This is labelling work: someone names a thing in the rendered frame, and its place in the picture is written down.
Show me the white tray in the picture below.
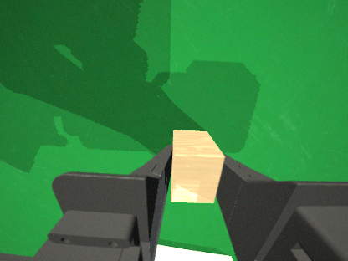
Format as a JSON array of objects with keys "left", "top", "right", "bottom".
[{"left": 155, "top": 245, "right": 233, "bottom": 261}]

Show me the light wooden block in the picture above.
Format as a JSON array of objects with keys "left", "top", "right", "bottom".
[{"left": 171, "top": 130, "right": 225, "bottom": 203}]

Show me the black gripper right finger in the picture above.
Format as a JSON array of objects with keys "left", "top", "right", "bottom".
[{"left": 216, "top": 154, "right": 348, "bottom": 261}]

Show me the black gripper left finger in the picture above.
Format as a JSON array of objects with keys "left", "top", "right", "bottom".
[{"left": 52, "top": 145, "right": 172, "bottom": 261}]

